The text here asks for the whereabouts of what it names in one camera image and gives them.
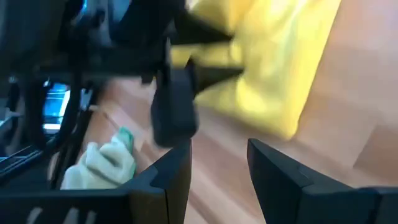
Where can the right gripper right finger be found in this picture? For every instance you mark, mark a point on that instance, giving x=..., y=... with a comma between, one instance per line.
x=295, y=202

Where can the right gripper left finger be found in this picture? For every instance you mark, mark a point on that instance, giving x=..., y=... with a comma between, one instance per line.
x=164, y=199

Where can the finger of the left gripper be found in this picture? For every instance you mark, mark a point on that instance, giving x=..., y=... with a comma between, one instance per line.
x=214, y=76
x=202, y=34

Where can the yellow microfiber towel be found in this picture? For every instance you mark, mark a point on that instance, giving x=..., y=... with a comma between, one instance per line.
x=273, y=77

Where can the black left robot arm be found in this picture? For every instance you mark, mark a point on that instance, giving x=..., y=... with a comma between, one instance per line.
x=31, y=37

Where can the pale green microfiber towel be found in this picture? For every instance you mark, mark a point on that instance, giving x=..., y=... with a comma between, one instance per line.
x=99, y=168

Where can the black aluminium table frame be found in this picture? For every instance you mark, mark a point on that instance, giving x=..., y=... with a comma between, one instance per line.
x=18, y=161

